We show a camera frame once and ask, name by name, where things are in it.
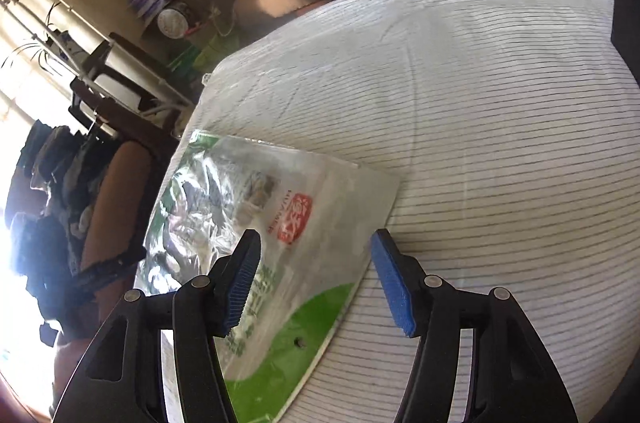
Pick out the green seaweed snack bag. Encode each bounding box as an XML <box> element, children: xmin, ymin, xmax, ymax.
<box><xmin>134</xmin><ymin>130</ymin><xmax>400</xmax><ymax>422</ymax></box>

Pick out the wooden chair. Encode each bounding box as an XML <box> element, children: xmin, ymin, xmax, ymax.
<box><xmin>68</xmin><ymin>32</ymin><xmax>194</xmax><ymax>158</ymax></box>

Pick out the round clock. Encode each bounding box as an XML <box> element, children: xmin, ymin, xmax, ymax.
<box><xmin>156</xmin><ymin>7</ymin><xmax>190</xmax><ymax>40</ymax></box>

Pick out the black storage box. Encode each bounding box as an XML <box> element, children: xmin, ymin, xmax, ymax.
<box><xmin>611</xmin><ymin>0</ymin><xmax>640</xmax><ymax>82</ymax></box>

